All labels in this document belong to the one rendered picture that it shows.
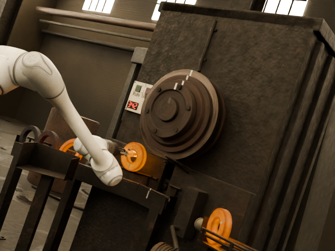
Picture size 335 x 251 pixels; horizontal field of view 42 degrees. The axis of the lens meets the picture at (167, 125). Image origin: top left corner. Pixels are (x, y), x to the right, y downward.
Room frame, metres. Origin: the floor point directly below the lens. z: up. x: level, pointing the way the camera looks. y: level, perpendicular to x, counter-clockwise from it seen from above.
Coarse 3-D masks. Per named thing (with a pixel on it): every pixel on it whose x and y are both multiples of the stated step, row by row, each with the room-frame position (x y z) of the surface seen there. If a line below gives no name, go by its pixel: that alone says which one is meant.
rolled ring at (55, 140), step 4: (44, 132) 2.80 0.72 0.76; (48, 132) 2.78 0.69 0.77; (52, 132) 2.76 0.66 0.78; (40, 136) 2.81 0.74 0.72; (44, 136) 2.80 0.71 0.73; (52, 136) 2.75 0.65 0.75; (56, 136) 2.75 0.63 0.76; (40, 140) 2.81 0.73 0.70; (52, 140) 2.74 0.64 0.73; (56, 140) 2.73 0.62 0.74; (52, 144) 2.73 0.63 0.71; (56, 144) 2.73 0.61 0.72; (56, 148) 2.73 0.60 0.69
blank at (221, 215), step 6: (216, 210) 1.85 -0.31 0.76; (222, 210) 1.81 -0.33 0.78; (210, 216) 1.88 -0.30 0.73; (216, 216) 1.83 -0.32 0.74; (222, 216) 1.79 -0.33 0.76; (228, 216) 1.78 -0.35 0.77; (210, 222) 1.87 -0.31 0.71; (216, 222) 1.85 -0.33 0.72; (222, 222) 1.77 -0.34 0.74; (228, 222) 1.76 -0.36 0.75; (210, 228) 1.85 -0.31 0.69; (216, 228) 1.86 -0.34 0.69; (222, 228) 1.76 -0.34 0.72; (228, 228) 1.75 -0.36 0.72; (210, 234) 1.83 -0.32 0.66; (222, 234) 1.75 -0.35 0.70; (228, 234) 1.75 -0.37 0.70; (210, 240) 1.82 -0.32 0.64; (222, 240) 1.76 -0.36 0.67; (216, 246) 1.80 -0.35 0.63
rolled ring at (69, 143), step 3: (75, 138) 2.71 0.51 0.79; (66, 141) 2.73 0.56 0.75; (69, 141) 2.72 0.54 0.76; (72, 141) 2.71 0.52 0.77; (63, 144) 2.73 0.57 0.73; (66, 144) 2.72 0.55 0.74; (69, 144) 2.72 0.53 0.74; (72, 144) 2.72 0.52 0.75; (60, 147) 2.73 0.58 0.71; (63, 147) 2.72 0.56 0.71; (66, 147) 2.73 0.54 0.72; (69, 147) 2.74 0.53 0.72; (63, 150) 2.72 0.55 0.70; (66, 150) 2.74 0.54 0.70; (78, 153) 2.63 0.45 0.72; (78, 156) 2.62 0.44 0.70; (81, 156) 2.64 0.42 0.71
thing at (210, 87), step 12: (180, 72) 2.25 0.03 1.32; (192, 72) 2.21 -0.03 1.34; (156, 84) 2.33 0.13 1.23; (204, 84) 2.15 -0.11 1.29; (216, 96) 2.10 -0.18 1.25; (144, 108) 2.34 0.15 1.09; (216, 108) 2.09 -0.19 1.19; (216, 120) 2.08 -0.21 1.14; (144, 132) 2.31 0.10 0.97; (216, 132) 2.13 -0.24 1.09; (204, 144) 2.09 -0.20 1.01; (180, 156) 2.15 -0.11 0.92; (192, 156) 2.18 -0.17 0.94
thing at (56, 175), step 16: (32, 144) 2.40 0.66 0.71; (32, 160) 2.45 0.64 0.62; (48, 160) 2.45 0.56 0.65; (64, 160) 2.45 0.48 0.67; (48, 176) 2.32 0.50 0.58; (64, 176) 2.35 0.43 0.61; (48, 192) 2.35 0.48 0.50; (32, 208) 2.32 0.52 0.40; (32, 224) 2.32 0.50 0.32; (32, 240) 2.37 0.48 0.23
